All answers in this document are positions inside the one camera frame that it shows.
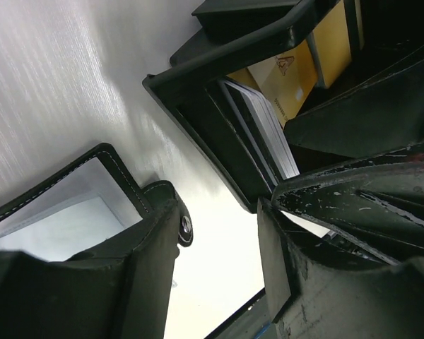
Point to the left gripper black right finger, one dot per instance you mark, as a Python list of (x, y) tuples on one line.
[(316, 290)]

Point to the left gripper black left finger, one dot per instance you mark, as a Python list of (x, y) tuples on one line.
[(119, 288)]

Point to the black plastic card tray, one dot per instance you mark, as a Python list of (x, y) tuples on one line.
[(238, 34)]

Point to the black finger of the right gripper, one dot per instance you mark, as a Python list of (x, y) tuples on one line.
[(377, 202), (384, 116)]

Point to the black leather card holder wallet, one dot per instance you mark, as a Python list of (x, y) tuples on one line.
[(83, 204)]

